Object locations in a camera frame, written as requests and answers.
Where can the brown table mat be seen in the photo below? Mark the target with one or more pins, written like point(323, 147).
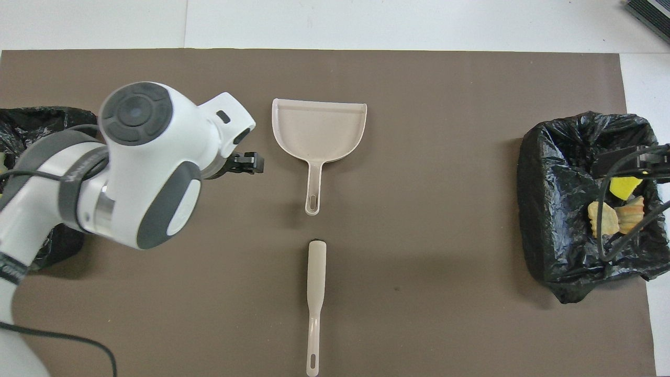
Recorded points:
point(419, 262)

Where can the beige plastic dustpan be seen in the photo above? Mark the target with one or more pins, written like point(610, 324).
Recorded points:
point(319, 131)

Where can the striped croissant piece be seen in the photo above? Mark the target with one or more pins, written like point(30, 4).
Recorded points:
point(631, 215)

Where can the yellow sponge piece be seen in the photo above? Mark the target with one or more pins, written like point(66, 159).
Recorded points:
point(625, 186)

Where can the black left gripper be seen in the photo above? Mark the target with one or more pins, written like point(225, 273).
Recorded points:
point(246, 163)

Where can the dark grey ribbed device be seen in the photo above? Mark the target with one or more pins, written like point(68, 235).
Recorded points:
point(654, 13)

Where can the pink bin with black bag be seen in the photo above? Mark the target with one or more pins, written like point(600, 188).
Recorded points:
point(31, 118)

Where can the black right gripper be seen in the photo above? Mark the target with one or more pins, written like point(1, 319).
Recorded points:
point(654, 162)

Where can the pale ridged dumpling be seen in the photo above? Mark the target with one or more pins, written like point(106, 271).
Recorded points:
point(603, 219)

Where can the beige hand brush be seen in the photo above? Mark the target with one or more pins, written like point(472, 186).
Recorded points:
point(316, 283)

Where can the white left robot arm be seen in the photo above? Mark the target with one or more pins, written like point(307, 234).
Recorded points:
point(152, 173)

